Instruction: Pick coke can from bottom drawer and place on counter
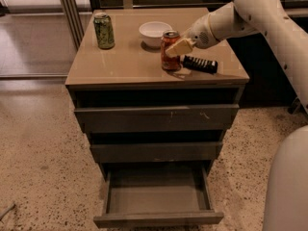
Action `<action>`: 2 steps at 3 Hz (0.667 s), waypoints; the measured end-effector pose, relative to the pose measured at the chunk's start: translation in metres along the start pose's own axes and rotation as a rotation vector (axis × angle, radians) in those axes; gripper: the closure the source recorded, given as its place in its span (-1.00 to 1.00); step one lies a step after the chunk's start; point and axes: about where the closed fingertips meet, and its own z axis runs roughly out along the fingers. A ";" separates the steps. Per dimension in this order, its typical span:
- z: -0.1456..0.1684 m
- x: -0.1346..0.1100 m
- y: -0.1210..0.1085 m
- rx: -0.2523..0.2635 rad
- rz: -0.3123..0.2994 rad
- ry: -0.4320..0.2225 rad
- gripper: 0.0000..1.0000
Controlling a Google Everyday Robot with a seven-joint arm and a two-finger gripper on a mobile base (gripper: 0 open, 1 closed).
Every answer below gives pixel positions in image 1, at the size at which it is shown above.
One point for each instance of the green soda can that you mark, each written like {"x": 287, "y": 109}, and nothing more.
{"x": 104, "y": 31}

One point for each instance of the red coke can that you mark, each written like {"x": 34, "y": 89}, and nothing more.
{"x": 168, "y": 63}

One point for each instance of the grey object on floor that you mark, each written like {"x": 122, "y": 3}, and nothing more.
{"x": 6, "y": 211}

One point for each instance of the grey open bottom drawer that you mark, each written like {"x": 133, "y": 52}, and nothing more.
{"x": 157, "y": 194}

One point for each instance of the grey floor door stop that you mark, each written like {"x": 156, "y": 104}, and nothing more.
{"x": 295, "y": 107}

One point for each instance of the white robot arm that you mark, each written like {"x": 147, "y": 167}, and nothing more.
{"x": 286, "y": 207}

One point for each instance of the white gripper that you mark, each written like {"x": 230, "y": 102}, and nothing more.
{"x": 199, "y": 33}

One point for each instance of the metal window frame post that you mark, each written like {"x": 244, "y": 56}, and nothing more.
{"x": 74, "y": 21}

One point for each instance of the grey middle drawer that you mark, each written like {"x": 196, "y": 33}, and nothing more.
{"x": 155, "y": 152}

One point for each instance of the white bowl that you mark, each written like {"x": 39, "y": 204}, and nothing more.
{"x": 152, "y": 32}

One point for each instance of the grey top drawer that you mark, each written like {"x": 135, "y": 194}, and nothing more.
{"x": 156, "y": 119}

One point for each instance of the grey drawer cabinet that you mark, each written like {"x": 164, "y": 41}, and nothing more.
{"x": 130, "y": 75}

